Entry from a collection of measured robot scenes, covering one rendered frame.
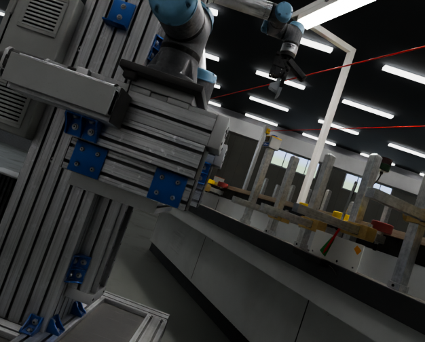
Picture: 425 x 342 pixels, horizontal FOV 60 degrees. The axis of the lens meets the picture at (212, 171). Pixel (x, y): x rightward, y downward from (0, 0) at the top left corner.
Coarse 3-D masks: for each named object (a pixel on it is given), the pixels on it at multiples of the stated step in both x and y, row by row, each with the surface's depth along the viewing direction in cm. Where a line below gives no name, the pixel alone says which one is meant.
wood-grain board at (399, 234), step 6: (228, 186) 281; (240, 192) 261; (246, 192) 254; (264, 198) 233; (270, 198) 227; (288, 204) 210; (318, 210) 186; (366, 222) 159; (384, 234) 151; (396, 234) 144; (402, 234) 142
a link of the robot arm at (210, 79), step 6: (198, 72) 149; (204, 72) 149; (210, 72) 150; (198, 78) 148; (204, 78) 148; (210, 78) 150; (216, 78) 153; (204, 84) 149; (210, 84) 150; (204, 90) 149; (210, 90) 151
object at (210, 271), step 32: (224, 192) 289; (160, 224) 392; (256, 224) 236; (288, 224) 208; (160, 256) 368; (192, 256) 300; (224, 256) 256; (384, 256) 148; (416, 256) 137; (192, 288) 287; (224, 288) 243; (256, 288) 214; (288, 288) 191; (416, 288) 133; (224, 320) 235; (256, 320) 204; (288, 320) 183; (320, 320) 166
